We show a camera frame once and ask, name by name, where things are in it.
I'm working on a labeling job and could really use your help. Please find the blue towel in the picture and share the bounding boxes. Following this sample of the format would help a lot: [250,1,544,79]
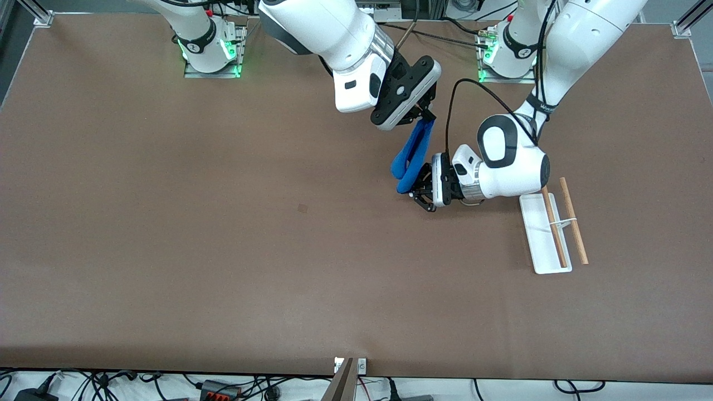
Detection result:
[390,117,436,194]

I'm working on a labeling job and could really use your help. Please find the white rack with wooden bars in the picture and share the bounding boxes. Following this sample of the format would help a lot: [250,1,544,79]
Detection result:
[519,177,589,275]

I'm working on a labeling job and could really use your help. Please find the white socket strip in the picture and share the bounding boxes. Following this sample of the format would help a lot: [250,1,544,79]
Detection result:
[356,0,403,21]

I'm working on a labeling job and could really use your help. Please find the black red power strip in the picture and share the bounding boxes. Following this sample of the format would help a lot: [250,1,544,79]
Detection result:
[201,380,242,401]

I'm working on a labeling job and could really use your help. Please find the black power adapter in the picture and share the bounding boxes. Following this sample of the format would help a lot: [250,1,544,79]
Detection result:
[14,388,59,401]

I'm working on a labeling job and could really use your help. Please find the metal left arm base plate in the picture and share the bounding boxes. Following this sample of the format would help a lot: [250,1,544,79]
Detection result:
[478,28,537,85]

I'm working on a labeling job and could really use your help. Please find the long black table cable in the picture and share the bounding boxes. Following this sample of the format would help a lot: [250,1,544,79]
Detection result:
[383,22,491,50]

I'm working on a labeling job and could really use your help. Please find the short black table cable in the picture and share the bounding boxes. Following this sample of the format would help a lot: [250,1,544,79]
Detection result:
[443,18,488,37]

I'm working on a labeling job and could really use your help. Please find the black plug with cable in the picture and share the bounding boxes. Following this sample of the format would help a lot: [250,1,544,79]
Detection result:
[384,379,435,401]

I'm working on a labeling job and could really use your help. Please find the grey camera mount beam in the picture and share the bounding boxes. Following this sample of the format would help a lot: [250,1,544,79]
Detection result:
[320,358,357,401]

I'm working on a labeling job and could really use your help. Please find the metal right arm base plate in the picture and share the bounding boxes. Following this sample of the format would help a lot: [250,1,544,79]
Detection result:
[184,25,244,79]

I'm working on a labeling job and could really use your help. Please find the black looped floor cable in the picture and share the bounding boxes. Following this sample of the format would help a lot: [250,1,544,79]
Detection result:
[554,380,606,394]

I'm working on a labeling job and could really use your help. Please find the aluminium table corner bracket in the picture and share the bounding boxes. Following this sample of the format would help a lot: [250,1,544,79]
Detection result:
[17,0,55,28]
[671,0,713,38]

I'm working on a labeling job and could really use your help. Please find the tangled black floor cables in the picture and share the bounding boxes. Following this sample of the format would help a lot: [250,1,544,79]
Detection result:
[56,369,168,401]

